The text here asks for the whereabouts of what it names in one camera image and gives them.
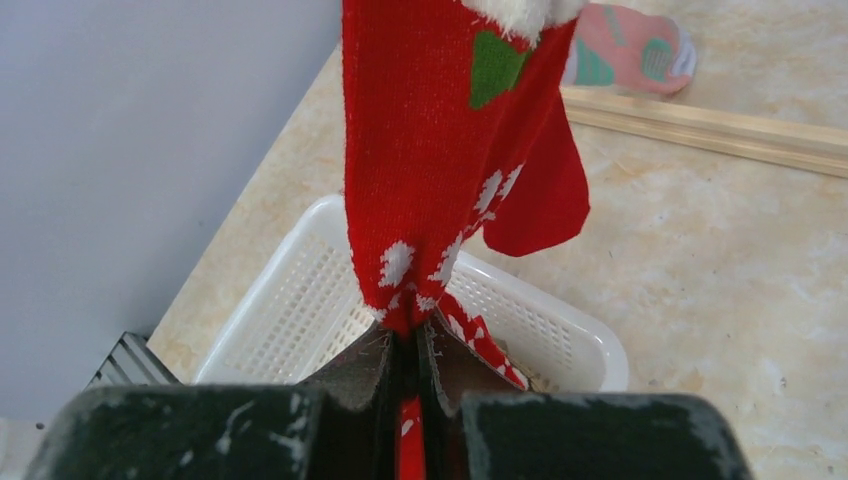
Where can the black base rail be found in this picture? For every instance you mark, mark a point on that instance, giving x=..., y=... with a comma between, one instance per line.
x=130, y=362

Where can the red patterned sock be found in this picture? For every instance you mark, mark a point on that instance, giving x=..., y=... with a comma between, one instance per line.
x=549, y=202
x=443, y=102

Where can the white plastic basket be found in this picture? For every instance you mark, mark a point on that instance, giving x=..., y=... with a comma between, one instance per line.
x=305, y=308

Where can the wooden drying rack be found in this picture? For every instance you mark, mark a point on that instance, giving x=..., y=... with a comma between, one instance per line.
x=804, y=147

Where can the pink patterned sock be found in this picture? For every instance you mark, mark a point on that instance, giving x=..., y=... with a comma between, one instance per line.
x=619, y=46

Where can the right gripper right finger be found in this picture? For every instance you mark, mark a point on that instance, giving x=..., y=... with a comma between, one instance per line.
x=477, y=425

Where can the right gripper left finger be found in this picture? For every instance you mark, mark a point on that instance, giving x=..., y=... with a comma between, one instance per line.
x=335, y=424

